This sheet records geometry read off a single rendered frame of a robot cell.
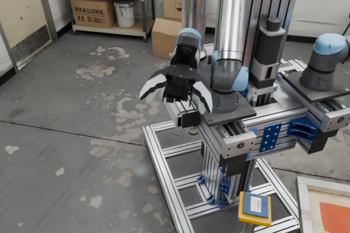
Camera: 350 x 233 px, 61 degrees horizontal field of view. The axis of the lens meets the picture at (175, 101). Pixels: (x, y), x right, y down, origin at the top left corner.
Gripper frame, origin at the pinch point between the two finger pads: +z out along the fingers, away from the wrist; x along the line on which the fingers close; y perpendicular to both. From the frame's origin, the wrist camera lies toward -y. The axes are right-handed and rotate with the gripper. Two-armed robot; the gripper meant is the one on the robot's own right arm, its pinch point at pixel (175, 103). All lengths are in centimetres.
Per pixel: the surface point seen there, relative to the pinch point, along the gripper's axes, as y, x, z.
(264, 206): 66, -43, -26
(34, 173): 185, 111, -98
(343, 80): 143, -195, -284
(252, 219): 68, -38, -21
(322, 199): 64, -68, -33
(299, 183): 61, -58, -38
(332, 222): 63, -69, -23
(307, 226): 61, -57, -18
